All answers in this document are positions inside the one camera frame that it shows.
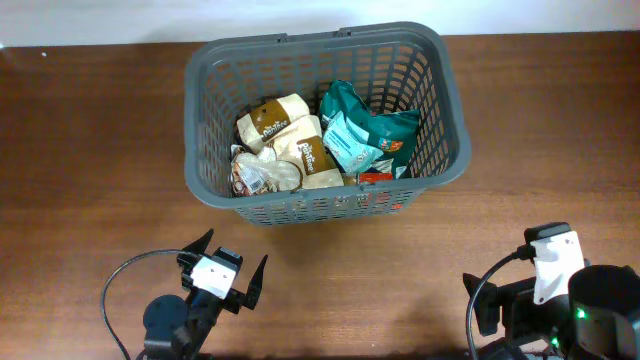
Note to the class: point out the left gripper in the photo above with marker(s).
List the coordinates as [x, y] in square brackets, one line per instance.
[234, 300]

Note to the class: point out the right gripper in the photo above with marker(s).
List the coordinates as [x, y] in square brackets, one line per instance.
[498, 304]

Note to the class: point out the beige Pantree pouch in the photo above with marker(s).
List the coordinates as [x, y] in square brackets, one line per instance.
[301, 143]
[255, 169]

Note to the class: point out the red spaghetti packet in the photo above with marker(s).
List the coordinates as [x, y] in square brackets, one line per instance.
[366, 178]

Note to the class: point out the light blue wipes packet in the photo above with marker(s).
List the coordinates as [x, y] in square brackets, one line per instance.
[353, 155]

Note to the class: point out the green snack bag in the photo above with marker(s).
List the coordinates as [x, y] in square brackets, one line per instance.
[394, 133]

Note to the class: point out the grey plastic shopping basket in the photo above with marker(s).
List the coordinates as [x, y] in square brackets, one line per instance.
[393, 67]

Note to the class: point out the blue tissue box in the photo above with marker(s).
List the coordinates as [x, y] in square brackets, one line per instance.
[383, 166]

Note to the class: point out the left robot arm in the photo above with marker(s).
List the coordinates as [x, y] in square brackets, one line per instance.
[175, 327]

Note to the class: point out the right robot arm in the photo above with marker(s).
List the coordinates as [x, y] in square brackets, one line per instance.
[604, 301]

